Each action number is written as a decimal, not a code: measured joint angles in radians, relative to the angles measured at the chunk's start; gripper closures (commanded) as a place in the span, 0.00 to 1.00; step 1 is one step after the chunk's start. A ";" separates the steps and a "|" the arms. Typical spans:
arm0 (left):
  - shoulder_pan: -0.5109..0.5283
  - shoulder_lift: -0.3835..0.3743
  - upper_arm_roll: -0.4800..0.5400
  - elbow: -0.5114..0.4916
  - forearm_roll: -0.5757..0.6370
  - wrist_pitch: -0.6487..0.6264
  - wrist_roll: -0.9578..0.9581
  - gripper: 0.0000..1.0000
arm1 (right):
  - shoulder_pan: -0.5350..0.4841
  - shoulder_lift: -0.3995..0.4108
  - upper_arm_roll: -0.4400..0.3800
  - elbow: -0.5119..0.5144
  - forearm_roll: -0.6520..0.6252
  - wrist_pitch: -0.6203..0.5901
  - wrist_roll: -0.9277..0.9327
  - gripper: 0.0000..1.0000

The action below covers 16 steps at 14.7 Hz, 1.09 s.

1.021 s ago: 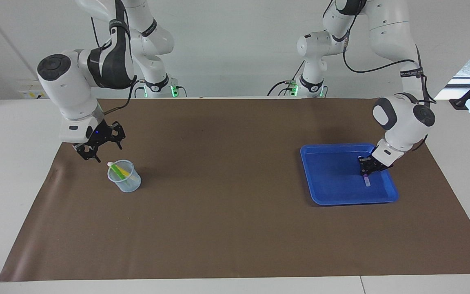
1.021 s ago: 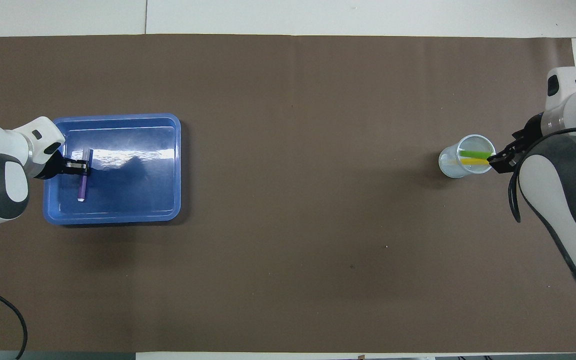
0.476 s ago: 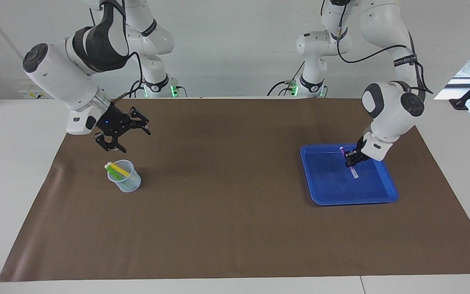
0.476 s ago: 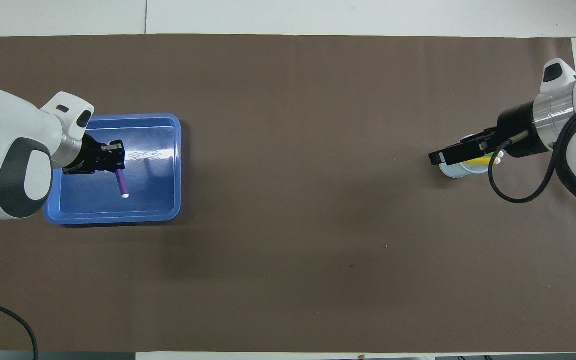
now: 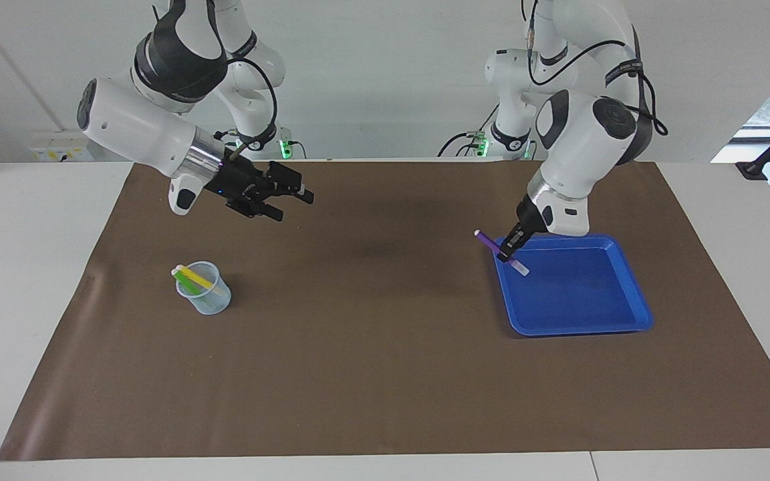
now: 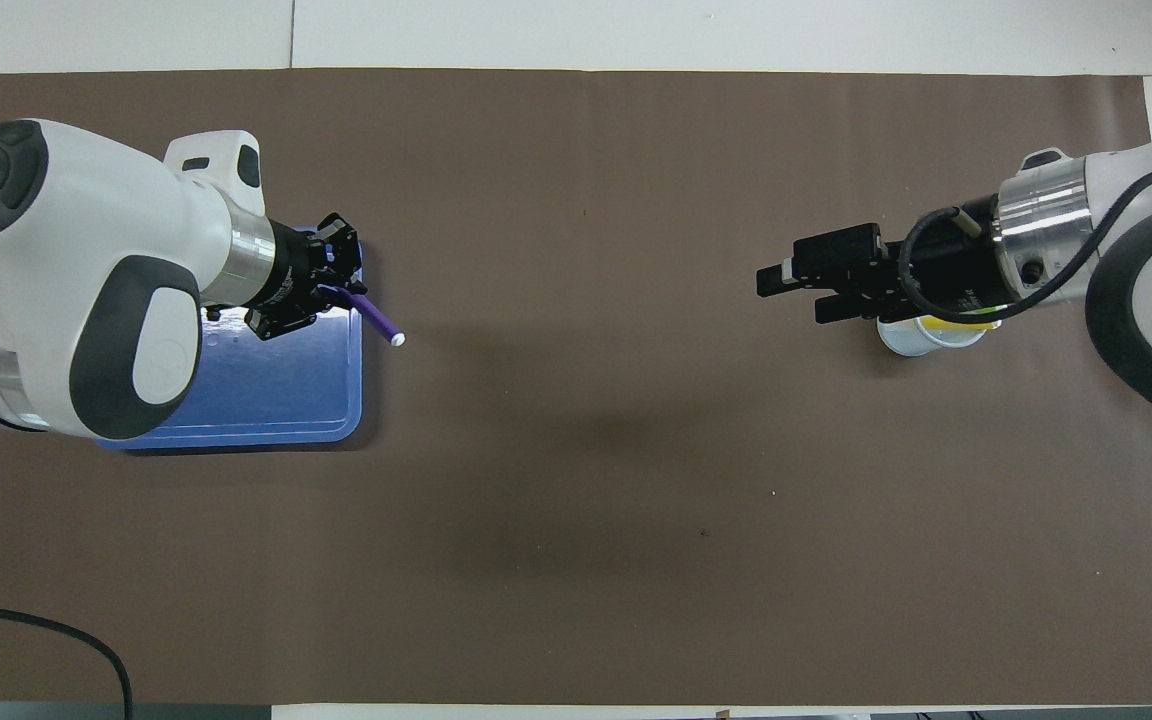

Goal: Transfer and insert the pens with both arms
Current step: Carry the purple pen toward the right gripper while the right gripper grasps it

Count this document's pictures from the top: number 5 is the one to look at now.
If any purple highlighter pen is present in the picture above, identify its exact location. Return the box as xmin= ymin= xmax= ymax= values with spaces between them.
xmin=473 ymin=229 xmax=531 ymax=277

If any yellow highlighter pen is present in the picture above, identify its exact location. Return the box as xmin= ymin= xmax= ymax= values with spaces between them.
xmin=178 ymin=265 xmax=217 ymax=291

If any green highlighter pen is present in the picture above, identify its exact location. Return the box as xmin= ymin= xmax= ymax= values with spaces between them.
xmin=171 ymin=269 xmax=207 ymax=296

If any blue plastic tray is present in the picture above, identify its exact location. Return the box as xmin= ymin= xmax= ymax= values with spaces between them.
xmin=491 ymin=234 xmax=654 ymax=337

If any clear plastic cup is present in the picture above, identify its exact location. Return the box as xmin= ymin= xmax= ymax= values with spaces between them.
xmin=174 ymin=261 xmax=233 ymax=316

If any brown table mat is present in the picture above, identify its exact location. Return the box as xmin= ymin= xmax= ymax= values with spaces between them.
xmin=0 ymin=160 xmax=770 ymax=462

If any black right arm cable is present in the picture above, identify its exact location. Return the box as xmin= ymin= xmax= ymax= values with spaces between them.
xmin=211 ymin=57 xmax=279 ymax=161

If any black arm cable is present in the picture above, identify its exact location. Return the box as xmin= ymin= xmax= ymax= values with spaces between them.
xmin=211 ymin=57 xmax=279 ymax=161
xmin=521 ymin=0 xmax=669 ymax=138

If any black base cable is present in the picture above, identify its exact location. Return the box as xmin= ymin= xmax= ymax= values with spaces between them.
xmin=436 ymin=106 xmax=501 ymax=158

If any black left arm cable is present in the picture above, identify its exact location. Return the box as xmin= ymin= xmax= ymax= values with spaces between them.
xmin=521 ymin=0 xmax=669 ymax=138

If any white wall socket box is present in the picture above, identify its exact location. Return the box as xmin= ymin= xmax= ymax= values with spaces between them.
xmin=27 ymin=130 xmax=96 ymax=163

